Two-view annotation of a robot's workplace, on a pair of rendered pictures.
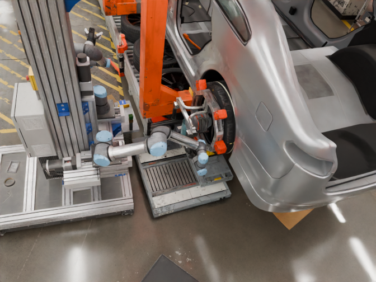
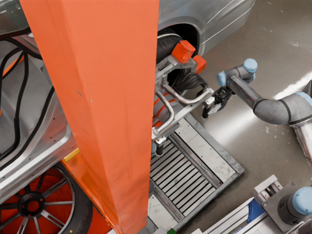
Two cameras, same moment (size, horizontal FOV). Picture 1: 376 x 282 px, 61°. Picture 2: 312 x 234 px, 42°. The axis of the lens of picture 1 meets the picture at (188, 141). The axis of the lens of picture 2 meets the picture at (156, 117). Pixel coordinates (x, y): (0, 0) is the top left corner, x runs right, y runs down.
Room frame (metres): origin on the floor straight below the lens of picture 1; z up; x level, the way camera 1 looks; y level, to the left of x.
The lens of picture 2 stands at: (2.25, 0.90, 2.79)
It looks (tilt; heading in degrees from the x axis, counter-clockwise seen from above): 65 degrees down; 255
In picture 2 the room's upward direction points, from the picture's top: 4 degrees clockwise
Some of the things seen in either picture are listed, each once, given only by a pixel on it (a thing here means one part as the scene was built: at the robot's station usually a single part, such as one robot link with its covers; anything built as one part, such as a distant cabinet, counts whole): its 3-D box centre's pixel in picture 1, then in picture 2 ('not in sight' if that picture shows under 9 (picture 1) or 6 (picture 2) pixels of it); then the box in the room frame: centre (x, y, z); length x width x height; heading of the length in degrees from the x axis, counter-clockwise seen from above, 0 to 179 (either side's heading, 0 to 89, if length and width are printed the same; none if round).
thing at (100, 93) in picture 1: (98, 94); not in sight; (1.90, 0.82, 0.98); 0.13 x 0.12 x 0.14; 99
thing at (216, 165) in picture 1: (211, 151); not in sight; (2.07, -0.26, 0.32); 0.40 x 0.30 x 0.28; 29
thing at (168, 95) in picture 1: (181, 95); (87, 167); (2.42, 0.16, 0.69); 0.52 x 0.17 x 0.35; 119
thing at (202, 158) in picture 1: (202, 158); (245, 69); (1.49, -0.14, 0.95); 0.11 x 0.08 x 0.11; 12
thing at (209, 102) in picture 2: (192, 133); (205, 98); (1.74, -0.02, 0.93); 0.09 x 0.05 x 0.05; 119
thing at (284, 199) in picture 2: not in sight; (295, 208); (1.44, 0.62, 0.87); 0.15 x 0.15 x 0.10
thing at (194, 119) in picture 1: (198, 121); (163, 106); (1.96, -0.05, 0.85); 0.21 x 0.14 x 0.14; 119
